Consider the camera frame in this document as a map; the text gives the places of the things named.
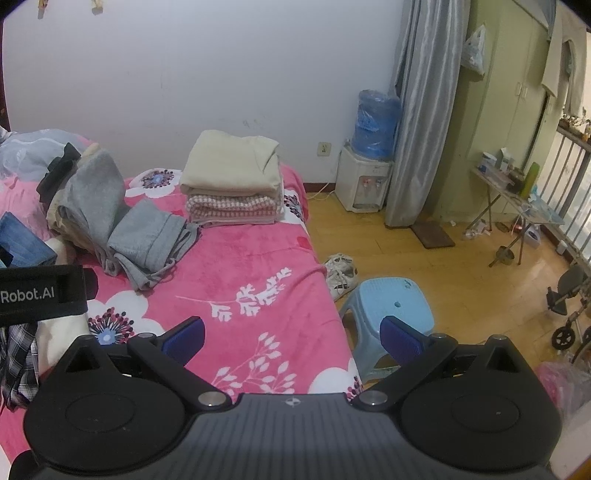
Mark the white sneaker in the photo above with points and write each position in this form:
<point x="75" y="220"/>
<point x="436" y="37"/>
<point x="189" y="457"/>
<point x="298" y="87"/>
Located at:
<point x="339" y="264"/>
<point x="344" y="284"/>

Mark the khaki garment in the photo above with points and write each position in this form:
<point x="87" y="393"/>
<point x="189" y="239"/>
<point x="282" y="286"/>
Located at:
<point x="57" y="217"/>

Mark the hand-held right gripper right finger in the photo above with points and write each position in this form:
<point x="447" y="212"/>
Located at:
<point x="399" y="341"/>

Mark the blue denim garment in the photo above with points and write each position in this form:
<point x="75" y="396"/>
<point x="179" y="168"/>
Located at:
<point x="25" y="240"/>

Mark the pale grey quilt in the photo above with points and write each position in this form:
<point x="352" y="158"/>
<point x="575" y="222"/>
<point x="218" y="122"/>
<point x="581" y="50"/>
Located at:
<point x="32" y="152"/>

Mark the black cloth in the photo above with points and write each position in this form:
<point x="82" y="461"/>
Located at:
<point x="57" y="170"/>

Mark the wall hook decoration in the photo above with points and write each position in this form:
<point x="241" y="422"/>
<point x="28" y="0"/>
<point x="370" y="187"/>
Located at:
<point x="97" y="5"/>
<point x="41" y="8"/>

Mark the hanging beige garment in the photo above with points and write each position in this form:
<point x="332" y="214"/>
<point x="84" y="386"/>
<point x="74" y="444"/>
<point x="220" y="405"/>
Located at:
<point x="556" y="60"/>

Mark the blue water bottle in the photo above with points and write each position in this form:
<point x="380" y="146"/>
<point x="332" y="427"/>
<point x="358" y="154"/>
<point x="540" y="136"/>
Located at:
<point x="376" y="124"/>

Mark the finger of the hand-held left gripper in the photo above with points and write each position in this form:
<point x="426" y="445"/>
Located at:
<point x="5" y="258"/>
<point x="91" y="284"/>

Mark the black white plaid shirt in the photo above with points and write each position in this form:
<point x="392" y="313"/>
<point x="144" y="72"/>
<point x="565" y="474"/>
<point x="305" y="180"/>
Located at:
<point x="18" y="364"/>

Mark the dark dustpan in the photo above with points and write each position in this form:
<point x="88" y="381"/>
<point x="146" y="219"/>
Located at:
<point x="502" y="257"/>

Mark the green bottle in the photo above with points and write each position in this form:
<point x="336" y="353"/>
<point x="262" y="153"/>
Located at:
<point x="532" y="180"/>

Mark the grey pants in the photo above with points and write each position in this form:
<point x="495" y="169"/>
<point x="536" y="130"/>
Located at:
<point x="147" y="240"/>

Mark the blue plastic stool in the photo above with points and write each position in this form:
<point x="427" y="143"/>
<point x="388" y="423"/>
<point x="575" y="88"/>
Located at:
<point x="392" y="300"/>

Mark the balcony window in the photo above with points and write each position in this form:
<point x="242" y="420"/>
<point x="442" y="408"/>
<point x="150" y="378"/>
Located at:
<point x="570" y="184"/>

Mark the pale green wardrobe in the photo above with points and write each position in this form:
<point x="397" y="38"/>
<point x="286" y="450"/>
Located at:
<point x="498" y="115"/>

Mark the beige zip jacket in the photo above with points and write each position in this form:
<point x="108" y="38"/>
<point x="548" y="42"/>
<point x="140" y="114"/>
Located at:
<point x="231" y="161"/>

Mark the folding table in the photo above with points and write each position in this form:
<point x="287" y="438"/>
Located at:
<point x="517" y="194"/>

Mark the brown floor mat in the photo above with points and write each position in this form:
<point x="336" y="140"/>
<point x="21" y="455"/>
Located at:
<point x="431" y="234"/>

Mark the white fleece garment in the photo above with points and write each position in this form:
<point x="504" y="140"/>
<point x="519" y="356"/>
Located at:
<point x="60" y="341"/>

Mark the wall socket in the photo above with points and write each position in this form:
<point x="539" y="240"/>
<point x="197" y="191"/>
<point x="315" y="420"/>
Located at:
<point x="323" y="148"/>

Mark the grey curtain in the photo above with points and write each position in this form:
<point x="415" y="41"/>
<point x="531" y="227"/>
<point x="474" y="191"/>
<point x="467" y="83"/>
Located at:
<point x="429" y="115"/>

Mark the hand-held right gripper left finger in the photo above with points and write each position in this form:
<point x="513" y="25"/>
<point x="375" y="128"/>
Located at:
<point x="184" y="339"/>

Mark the white hanging bag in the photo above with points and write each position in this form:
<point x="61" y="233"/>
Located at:
<point x="475" y="50"/>

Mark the pink checkered folded blanket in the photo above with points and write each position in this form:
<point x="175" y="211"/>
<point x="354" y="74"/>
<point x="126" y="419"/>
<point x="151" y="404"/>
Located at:
<point x="231" y="210"/>

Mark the white water dispenser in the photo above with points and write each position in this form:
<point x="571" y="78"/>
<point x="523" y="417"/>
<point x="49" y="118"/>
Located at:
<point x="364" y="184"/>

